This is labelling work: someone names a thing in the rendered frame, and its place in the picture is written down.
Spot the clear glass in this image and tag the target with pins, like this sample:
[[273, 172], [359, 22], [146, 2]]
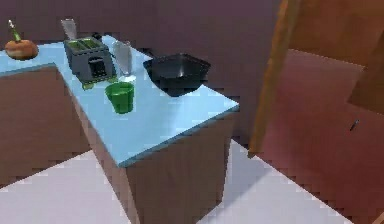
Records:
[[123, 60]]

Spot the brown round bread loaf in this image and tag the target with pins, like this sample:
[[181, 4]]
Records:
[[21, 49]]

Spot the grey tall glass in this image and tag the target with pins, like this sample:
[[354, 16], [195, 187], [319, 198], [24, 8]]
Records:
[[69, 29]]

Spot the grey toaster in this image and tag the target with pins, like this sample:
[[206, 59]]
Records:
[[90, 61]]

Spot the black pan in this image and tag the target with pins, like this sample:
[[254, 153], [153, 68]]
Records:
[[176, 73]]

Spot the brown cabinet with blue worktop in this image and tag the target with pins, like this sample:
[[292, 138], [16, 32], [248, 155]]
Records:
[[156, 133]]

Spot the green bottle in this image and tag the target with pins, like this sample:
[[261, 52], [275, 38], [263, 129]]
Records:
[[15, 32]]

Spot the reddish brown room door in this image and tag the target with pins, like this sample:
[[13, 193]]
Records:
[[316, 133]]

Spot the green cup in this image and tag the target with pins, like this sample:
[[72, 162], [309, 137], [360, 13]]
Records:
[[120, 96]]

